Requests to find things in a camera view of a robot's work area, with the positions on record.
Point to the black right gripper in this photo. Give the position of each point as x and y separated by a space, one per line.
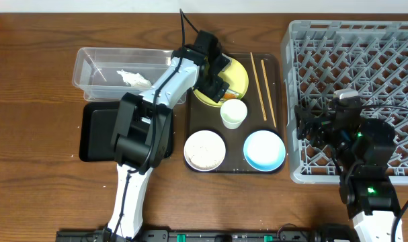
311 122

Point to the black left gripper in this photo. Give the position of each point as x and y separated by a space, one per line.
214 83

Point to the green snack wrapper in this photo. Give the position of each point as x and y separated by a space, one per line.
230 94

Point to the white tissue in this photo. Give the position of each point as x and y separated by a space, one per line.
134 79

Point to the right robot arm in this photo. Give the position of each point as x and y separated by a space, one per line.
361 149

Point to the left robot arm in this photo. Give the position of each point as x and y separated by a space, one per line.
132 182

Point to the grey plastic dishwasher rack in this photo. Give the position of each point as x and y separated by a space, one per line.
320 57

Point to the yellow plastic plate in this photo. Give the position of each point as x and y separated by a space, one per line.
237 78

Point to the right wooden chopstick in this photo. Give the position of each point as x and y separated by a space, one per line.
268 93

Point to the wooden chopstick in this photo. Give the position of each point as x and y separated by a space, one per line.
268 93
258 87

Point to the left wooden chopstick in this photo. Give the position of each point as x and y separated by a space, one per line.
258 87

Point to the dark brown serving tray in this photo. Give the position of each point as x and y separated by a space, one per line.
203 117

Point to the light blue bowl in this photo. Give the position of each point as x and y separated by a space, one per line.
264 151

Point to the white paper cup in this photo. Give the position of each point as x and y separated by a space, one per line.
233 112

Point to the white bowl with crumbs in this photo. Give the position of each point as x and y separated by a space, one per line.
204 150

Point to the clear plastic bin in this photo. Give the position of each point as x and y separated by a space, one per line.
96 69

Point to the black plastic tray bin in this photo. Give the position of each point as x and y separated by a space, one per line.
99 134

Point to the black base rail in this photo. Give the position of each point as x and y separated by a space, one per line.
183 236

